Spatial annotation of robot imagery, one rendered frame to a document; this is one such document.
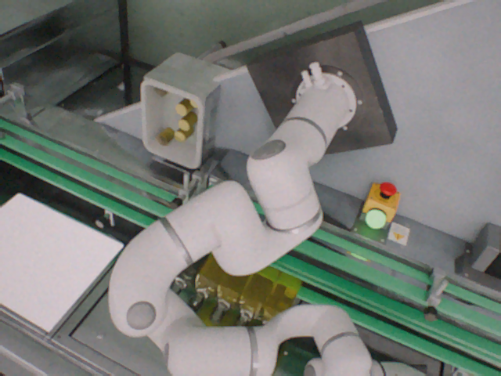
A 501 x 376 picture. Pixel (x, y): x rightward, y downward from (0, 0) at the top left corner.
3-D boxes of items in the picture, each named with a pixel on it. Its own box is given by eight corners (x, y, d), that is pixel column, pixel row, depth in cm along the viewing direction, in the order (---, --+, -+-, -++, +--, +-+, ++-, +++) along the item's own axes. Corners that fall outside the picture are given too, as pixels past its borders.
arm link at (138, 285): (161, 215, 74) (85, 262, 70) (167, 218, 61) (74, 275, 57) (203, 283, 75) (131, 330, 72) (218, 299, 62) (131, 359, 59)
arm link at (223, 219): (175, 231, 62) (221, 307, 69) (309, 146, 67) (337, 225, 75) (157, 207, 70) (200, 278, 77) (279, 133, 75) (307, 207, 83)
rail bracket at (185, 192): (193, 203, 117) (168, 234, 109) (196, 154, 106) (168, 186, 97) (203, 207, 117) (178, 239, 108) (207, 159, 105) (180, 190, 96)
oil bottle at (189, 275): (210, 226, 121) (170, 284, 106) (212, 213, 117) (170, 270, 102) (228, 234, 120) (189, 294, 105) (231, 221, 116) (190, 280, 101)
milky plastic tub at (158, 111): (160, 133, 126) (142, 149, 120) (160, 63, 110) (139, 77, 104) (214, 154, 122) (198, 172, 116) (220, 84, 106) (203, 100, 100)
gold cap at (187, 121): (186, 109, 114) (178, 117, 111) (198, 113, 113) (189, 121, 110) (186, 120, 116) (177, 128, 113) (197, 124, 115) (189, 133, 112)
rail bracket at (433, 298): (427, 270, 98) (418, 316, 89) (440, 250, 93) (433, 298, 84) (443, 276, 97) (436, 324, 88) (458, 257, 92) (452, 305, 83)
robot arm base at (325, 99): (284, 66, 90) (254, 100, 79) (342, 52, 82) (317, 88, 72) (308, 130, 97) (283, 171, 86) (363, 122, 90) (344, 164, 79)
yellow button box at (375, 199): (365, 200, 109) (358, 219, 104) (374, 178, 104) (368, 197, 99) (391, 211, 108) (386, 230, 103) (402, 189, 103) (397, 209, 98)
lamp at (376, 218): (365, 218, 103) (362, 226, 101) (370, 204, 100) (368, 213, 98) (383, 225, 102) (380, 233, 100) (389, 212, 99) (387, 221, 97)
